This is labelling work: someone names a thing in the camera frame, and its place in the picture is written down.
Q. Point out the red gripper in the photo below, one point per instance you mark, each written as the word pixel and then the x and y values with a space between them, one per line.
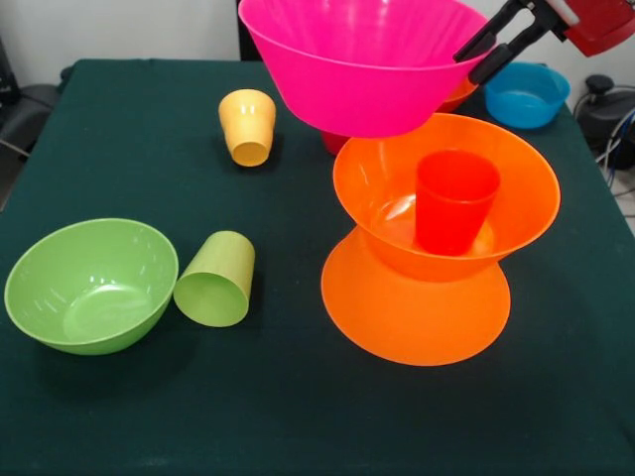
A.
pixel 605 25

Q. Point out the magenta plastic cup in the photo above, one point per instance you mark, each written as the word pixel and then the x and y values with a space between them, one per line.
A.
pixel 332 143

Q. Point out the green plastic bowl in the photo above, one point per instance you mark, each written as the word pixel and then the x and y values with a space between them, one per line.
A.
pixel 89 277

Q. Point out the black cabinet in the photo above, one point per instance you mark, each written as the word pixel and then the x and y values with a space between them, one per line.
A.
pixel 245 49

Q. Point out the pink plastic bowl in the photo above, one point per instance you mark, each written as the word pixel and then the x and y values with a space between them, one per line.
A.
pixel 357 94

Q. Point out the orange plastic bowl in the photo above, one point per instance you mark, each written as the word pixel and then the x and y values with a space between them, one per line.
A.
pixel 412 322
pixel 372 173

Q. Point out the green plastic cup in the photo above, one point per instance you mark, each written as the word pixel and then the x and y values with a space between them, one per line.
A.
pixel 213 297

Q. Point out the dark green table cloth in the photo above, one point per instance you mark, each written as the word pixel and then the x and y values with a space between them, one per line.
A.
pixel 248 396

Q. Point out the blue plastic bowl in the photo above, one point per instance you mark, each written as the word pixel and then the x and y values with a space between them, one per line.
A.
pixel 521 111

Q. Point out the yellow plastic cup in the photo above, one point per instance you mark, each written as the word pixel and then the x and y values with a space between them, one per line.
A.
pixel 248 129

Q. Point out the black equipment box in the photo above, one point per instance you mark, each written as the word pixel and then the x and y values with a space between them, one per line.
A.
pixel 7 74

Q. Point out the red-orange plastic bowl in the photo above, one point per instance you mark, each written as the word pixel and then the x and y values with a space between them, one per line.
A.
pixel 459 99

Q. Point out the red plastic cup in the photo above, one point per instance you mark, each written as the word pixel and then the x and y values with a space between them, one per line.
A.
pixel 451 213

